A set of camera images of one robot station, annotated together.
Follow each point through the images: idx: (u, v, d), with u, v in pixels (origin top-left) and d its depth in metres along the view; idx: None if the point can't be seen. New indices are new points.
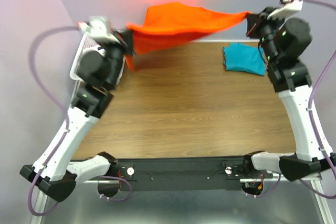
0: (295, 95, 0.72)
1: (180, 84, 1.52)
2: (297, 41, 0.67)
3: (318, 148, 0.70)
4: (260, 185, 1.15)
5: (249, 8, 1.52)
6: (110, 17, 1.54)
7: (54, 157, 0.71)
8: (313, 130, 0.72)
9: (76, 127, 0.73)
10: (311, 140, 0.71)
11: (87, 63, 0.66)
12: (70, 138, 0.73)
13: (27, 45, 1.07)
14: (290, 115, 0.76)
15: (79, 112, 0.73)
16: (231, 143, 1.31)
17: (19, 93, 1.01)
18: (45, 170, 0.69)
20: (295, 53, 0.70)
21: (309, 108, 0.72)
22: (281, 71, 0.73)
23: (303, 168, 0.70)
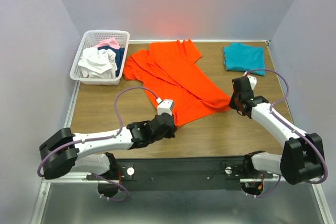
0: (257, 107, 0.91)
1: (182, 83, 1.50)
2: (241, 82, 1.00)
3: (291, 131, 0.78)
4: (260, 185, 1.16)
5: (249, 9, 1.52)
6: (110, 17, 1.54)
7: (93, 142, 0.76)
8: (281, 121, 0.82)
9: (121, 139, 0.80)
10: (282, 127, 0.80)
11: (164, 117, 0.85)
12: (110, 142, 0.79)
13: (25, 48, 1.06)
14: (263, 124, 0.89)
15: (129, 135, 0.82)
16: (231, 143, 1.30)
17: (18, 95, 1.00)
18: (80, 145, 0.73)
20: (245, 88, 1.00)
21: (271, 109, 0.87)
22: (245, 102, 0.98)
23: (288, 153, 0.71)
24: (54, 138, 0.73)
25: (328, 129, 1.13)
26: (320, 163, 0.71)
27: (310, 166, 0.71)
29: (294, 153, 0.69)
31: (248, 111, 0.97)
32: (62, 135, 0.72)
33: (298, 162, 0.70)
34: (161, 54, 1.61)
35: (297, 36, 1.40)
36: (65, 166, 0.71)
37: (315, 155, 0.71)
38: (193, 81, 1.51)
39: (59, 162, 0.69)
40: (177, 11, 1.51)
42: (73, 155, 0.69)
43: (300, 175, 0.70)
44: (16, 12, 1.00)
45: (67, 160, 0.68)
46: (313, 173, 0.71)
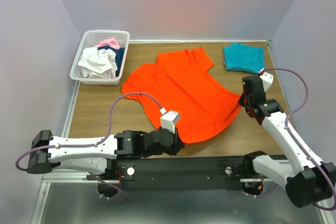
0: (271, 118, 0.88)
1: (182, 89, 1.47)
2: (253, 84, 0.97)
3: (306, 158, 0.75)
4: (260, 185, 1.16)
5: (249, 10, 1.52)
6: (110, 17, 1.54)
7: (69, 149, 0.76)
8: (296, 143, 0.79)
9: (101, 150, 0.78)
10: (297, 152, 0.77)
11: (164, 137, 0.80)
12: (87, 151, 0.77)
13: (24, 50, 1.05)
14: (275, 138, 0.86)
15: (114, 145, 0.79)
16: (232, 143, 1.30)
17: (18, 97, 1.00)
18: (53, 149, 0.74)
20: (257, 92, 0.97)
21: (287, 126, 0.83)
22: (257, 106, 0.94)
23: (300, 182, 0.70)
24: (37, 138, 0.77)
25: (328, 129, 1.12)
26: (327, 190, 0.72)
27: (317, 193, 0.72)
29: (307, 184, 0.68)
31: (259, 116, 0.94)
32: (41, 137, 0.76)
33: (307, 191, 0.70)
34: (170, 68, 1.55)
35: (297, 36, 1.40)
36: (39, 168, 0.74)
37: (325, 183, 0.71)
38: (202, 95, 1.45)
39: (31, 163, 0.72)
40: (176, 11, 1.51)
42: (42, 160, 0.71)
43: (305, 201, 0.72)
44: (15, 14, 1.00)
45: (36, 163, 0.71)
46: (318, 198, 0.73)
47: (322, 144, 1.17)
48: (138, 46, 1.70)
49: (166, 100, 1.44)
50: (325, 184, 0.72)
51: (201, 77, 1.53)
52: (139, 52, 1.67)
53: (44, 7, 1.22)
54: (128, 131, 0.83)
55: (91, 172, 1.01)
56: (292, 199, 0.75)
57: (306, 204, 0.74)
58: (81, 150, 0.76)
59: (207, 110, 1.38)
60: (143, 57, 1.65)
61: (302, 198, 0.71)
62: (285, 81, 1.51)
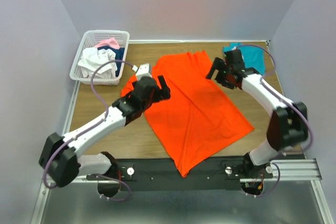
0: (249, 80, 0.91)
1: (182, 94, 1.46)
2: (232, 53, 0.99)
3: (278, 100, 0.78)
4: (260, 185, 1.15)
5: (248, 10, 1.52)
6: (110, 18, 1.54)
7: (86, 135, 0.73)
8: (270, 93, 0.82)
9: (112, 120, 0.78)
10: (271, 97, 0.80)
11: (147, 82, 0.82)
12: (103, 127, 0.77)
13: (24, 52, 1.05)
14: (253, 95, 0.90)
15: (117, 113, 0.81)
16: (233, 144, 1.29)
17: (18, 98, 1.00)
18: (74, 142, 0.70)
20: (237, 61, 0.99)
21: (262, 80, 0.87)
22: (236, 73, 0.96)
23: (275, 120, 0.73)
24: (46, 149, 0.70)
25: (328, 129, 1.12)
26: (303, 130, 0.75)
27: (294, 132, 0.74)
29: (281, 120, 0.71)
31: (239, 83, 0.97)
32: (52, 140, 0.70)
33: (284, 128, 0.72)
34: (175, 81, 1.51)
35: (297, 36, 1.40)
36: (70, 169, 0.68)
37: (299, 121, 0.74)
38: (202, 114, 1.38)
39: (61, 167, 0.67)
40: (176, 12, 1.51)
42: (71, 155, 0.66)
43: (285, 140, 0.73)
44: (14, 16, 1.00)
45: (67, 160, 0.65)
46: (296, 139, 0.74)
47: (322, 144, 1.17)
48: (138, 47, 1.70)
49: (166, 105, 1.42)
50: (299, 123, 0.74)
51: (208, 95, 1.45)
52: (139, 52, 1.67)
53: (44, 7, 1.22)
54: (117, 99, 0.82)
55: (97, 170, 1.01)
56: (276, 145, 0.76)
57: (285, 146, 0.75)
58: (97, 130, 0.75)
59: (203, 133, 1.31)
60: (143, 57, 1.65)
61: (281, 135, 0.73)
62: (285, 81, 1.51)
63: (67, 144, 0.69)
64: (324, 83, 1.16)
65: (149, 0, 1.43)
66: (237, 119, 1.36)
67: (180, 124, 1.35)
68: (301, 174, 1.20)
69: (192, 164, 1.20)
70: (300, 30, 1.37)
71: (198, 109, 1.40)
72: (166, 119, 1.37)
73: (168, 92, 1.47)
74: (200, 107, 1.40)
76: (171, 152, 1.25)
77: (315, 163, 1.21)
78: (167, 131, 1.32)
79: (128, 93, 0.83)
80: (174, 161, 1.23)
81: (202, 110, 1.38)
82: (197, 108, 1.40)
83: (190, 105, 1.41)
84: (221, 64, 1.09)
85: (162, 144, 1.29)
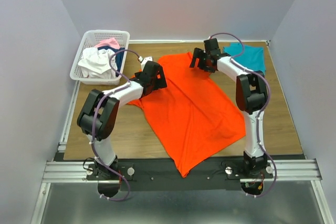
0: (222, 59, 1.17)
1: (182, 94, 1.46)
2: (210, 42, 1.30)
3: (242, 71, 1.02)
4: (260, 185, 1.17)
5: (248, 10, 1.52)
6: (110, 17, 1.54)
7: (119, 93, 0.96)
8: (237, 67, 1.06)
9: (133, 86, 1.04)
10: (237, 69, 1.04)
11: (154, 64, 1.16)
12: (129, 89, 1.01)
13: (24, 52, 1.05)
14: (227, 72, 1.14)
15: (136, 84, 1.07)
16: (233, 144, 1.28)
17: (18, 98, 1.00)
18: (113, 95, 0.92)
20: (213, 46, 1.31)
21: (231, 59, 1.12)
22: (213, 57, 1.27)
23: (239, 85, 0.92)
24: (89, 103, 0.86)
25: (328, 129, 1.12)
26: (263, 92, 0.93)
27: (256, 95, 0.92)
29: (243, 83, 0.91)
31: (215, 65, 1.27)
32: (94, 95, 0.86)
33: (247, 90, 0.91)
34: (175, 82, 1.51)
35: (297, 36, 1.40)
36: (112, 116, 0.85)
37: (260, 86, 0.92)
38: (201, 114, 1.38)
39: (106, 114, 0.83)
40: (176, 12, 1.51)
42: (116, 100, 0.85)
43: (249, 102, 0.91)
44: (14, 16, 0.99)
45: (113, 105, 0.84)
46: (259, 100, 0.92)
47: (322, 144, 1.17)
48: (138, 46, 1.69)
49: (166, 105, 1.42)
50: (259, 86, 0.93)
51: (208, 95, 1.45)
52: (139, 52, 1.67)
53: (44, 7, 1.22)
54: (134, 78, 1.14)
55: (107, 160, 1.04)
56: (243, 107, 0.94)
57: (251, 108, 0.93)
58: (125, 91, 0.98)
59: (203, 133, 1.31)
60: (143, 57, 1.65)
61: (244, 96, 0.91)
62: (285, 81, 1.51)
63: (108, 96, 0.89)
64: (324, 83, 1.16)
65: None
66: (238, 118, 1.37)
67: (180, 124, 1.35)
68: (301, 175, 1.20)
69: (192, 164, 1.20)
70: (300, 30, 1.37)
71: (198, 109, 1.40)
72: (166, 119, 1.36)
73: (169, 93, 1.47)
74: (200, 107, 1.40)
76: (171, 152, 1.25)
77: (315, 163, 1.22)
78: (167, 131, 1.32)
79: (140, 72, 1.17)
80: (174, 161, 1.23)
81: (203, 110, 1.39)
82: (197, 108, 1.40)
83: (190, 105, 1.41)
84: (201, 54, 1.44)
85: (162, 144, 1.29)
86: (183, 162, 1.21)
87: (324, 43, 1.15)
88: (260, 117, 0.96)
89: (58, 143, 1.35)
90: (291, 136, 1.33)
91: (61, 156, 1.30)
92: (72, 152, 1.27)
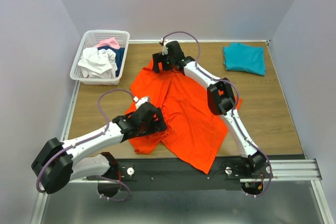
0: (187, 66, 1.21)
1: (174, 98, 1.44)
2: (172, 47, 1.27)
3: (210, 79, 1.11)
4: (260, 185, 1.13)
5: (248, 10, 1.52)
6: (110, 17, 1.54)
7: (83, 144, 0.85)
8: (203, 74, 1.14)
9: (110, 135, 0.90)
10: (205, 78, 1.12)
11: (144, 108, 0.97)
12: (100, 140, 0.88)
13: (24, 53, 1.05)
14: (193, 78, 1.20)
15: (118, 129, 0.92)
16: (231, 143, 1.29)
17: (19, 99, 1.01)
18: (72, 149, 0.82)
20: (177, 52, 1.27)
21: (197, 65, 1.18)
22: (178, 63, 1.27)
23: (210, 95, 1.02)
24: (45, 152, 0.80)
25: (327, 129, 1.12)
26: (231, 96, 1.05)
27: (226, 99, 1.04)
29: (213, 92, 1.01)
31: (181, 71, 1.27)
32: (51, 146, 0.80)
33: (217, 98, 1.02)
34: (157, 90, 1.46)
35: (296, 36, 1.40)
36: (62, 175, 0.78)
37: (227, 91, 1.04)
38: (198, 112, 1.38)
39: (53, 174, 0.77)
40: (176, 12, 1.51)
42: (68, 161, 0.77)
43: (221, 107, 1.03)
44: (14, 18, 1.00)
45: (63, 167, 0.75)
46: (228, 103, 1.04)
47: (322, 144, 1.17)
48: (138, 46, 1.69)
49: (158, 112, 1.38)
50: (227, 92, 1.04)
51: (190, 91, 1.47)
52: (139, 52, 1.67)
53: (43, 7, 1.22)
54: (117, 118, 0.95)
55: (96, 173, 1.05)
56: (217, 112, 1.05)
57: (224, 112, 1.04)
58: (94, 141, 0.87)
59: (208, 128, 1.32)
60: (143, 57, 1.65)
61: (216, 104, 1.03)
62: (285, 81, 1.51)
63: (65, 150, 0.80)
64: (324, 83, 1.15)
65: (150, 0, 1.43)
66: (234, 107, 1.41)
67: (182, 126, 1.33)
68: (301, 175, 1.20)
69: (209, 163, 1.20)
70: (300, 29, 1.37)
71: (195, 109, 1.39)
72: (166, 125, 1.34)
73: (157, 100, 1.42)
74: (196, 107, 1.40)
76: (182, 156, 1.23)
77: (315, 163, 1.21)
78: (171, 136, 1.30)
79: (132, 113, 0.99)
80: (191, 163, 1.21)
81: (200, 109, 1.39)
82: (194, 108, 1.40)
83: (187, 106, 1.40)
84: (161, 58, 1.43)
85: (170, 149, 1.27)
86: (198, 167, 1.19)
87: (324, 43, 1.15)
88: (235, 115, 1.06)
89: None
90: (291, 136, 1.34)
91: None
92: None
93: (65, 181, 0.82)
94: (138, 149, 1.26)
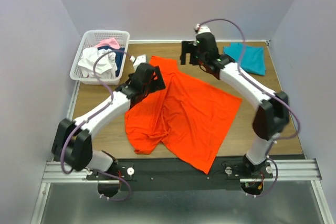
0: (226, 70, 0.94)
1: (173, 98, 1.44)
2: (206, 41, 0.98)
3: (261, 92, 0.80)
4: (260, 185, 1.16)
5: (248, 10, 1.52)
6: (110, 17, 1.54)
7: (95, 117, 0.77)
8: (252, 84, 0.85)
9: (117, 103, 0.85)
10: (253, 89, 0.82)
11: (142, 68, 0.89)
12: (109, 110, 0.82)
13: (24, 53, 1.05)
14: (232, 85, 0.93)
15: (122, 96, 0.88)
16: (231, 143, 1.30)
17: (20, 97, 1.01)
18: (86, 124, 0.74)
20: (211, 48, 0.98)
21: (241, 71, 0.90)
22: (212, 63, 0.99)
23: (261, 114, 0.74)
24: (60, 134, 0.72)
25: (327, 129, 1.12)
26: (286, 118, 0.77)
27: (280, 121, 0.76)
29: (268, 112, 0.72)
31: (215, 73, 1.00)
32: (64, 125, 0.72)
33: (270, 120, 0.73)
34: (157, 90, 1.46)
35: (296, 36, 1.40)
36: (86, 150, 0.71)
37: (283, 111, 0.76)
38: (198, 112, 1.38)
39: (76, 151, 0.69)
40: (176, 12, 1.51)
42: (87, 135, 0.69)
43: (272, 131, 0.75)
44: (14, 18, 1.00)
45: (83, 140, 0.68)
46: (282, 127, 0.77)
47: (322, 144, 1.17)
48: (138, 47, 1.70)
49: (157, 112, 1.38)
50: (283, 112, 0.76)
51: (191, 91, 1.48)
52: (139, 52, 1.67)
53: (43, 7, 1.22)
54: (118, 86, 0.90)
55: (103, 165, 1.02)
56: (264, 135, 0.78)
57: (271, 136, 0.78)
58: (105, 113, 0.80)
59: (209, 128, 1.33)
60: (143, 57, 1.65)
61: (267, 127, 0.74)
62: (285, 81, 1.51)
63: (80, 126, 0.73)
64: (323, 82, 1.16)
65: (150, 0, 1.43)
66: (234, 107, 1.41)
67: (182, 126, 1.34)
68: (301, 175, 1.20)
69: (209, 163, 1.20)
70: (300, 29, 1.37)
71: (195, 109, 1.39)
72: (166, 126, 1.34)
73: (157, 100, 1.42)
74: (196, 107, 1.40)
76: (183, 157, 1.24)
77: (315, 163, 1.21)
78: (171, 136, 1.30)
79: (129, 77, 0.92)
80: (191, 164, 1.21)
81: (200, 110, 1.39)
82: (193, 108, 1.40)
83: (187, 106, 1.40)
84: (190, 48, 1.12)
85: (170, 149, 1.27)
86: (199, 168, 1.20)
87: (324, 43, 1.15)
88: (275, 139, 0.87)
89: None
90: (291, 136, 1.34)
91: None
92: None
93: (87, 159, 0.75)
94: (138, 149, 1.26)
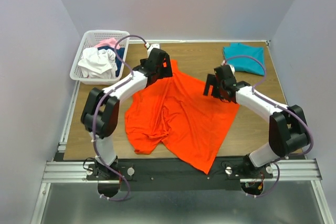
0: (241, 92, 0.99)
1: (173, 99, 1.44)
2: (222, 70, 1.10)
3: (273, 106, 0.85)
4: (260, 185, 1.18)
5: (249, 10, 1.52)
6: (110, 17, 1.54)
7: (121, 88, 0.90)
8: (265, 100, 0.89)
9: (137, 80, 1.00)
10: (266, 105, 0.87)
11: (155, 53, 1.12)
12: (130, 84, 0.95)
13: (24, 53, 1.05)
14: (249, 105, 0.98)
15: (140, 75, 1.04)
16: (232, 143, 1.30)
17: (20, 97, 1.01)
18: (114, 92, 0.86)
20: (227, 75, 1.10)
21: (254, 90, 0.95)
22: (229, 88, 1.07)
23: (275, 126, 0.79)
24: (90, 102, 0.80)
25: (327, 129, 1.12)
26: (304, 133, 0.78)
27: (296, 136, 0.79)
29: (280, 123, 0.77)
31: (232, 97, 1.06)
32: (95, 93, 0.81)
33: (284, 133, 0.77)
34: (157, 91, 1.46)
35: (296, 36, 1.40)
36: (113, 116, 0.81)
37: (298, 125, 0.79)
38: (198, 112, 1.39)
39: (106, 116, 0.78)
40: (176, 12, 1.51)
42: (116, 100, 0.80)
43: (289, 146, 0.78)
44: (15, 18, 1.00)
45: (113, 105, 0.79)
46: (300, 141, 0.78)
47: (322, 144, 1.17)
48: (138, 47, 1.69)
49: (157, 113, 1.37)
50: (298, 126, 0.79)
51: (191, 91, 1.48)
52: (139, 52, 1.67)
53: (43, 7, 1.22)
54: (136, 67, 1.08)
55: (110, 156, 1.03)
56: (282, 150, 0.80)
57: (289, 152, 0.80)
58: (127, 86, 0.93)
59: (209, 128, 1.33)
60: (143, 57, 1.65)
61: (283, 140, 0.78)
62: (285, 81, 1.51)
63: (109, 93, 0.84)
64: (323, 82, 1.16)
65: (150, 0, 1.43)
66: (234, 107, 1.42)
67: (182, 126, 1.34)
68: (301, 175, 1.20)
69: (209, 163, 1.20)
70: (300, 30, 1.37)
71: (195, 109, 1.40)
72: (166, 126, 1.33)
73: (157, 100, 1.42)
74: (196, 107, 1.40)
76: (183, 157, 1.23)
77: (315, 163, 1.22)
78: (171, 136, 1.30)
79: (144, 60, 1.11)
80: (191, 164, 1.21)
81: (200, 110, 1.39)
82: (193, 109, 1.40)
83: (187, 107, 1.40)
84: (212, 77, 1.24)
85: (170, 149, 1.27)
86: (199, 168, 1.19)
87: (324, 43, 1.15)
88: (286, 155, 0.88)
89: (58, 143, 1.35)
90: None
91: (61, 156, 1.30)
92: (72, 152, 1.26)
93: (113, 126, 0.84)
94: (138, 149, 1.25)
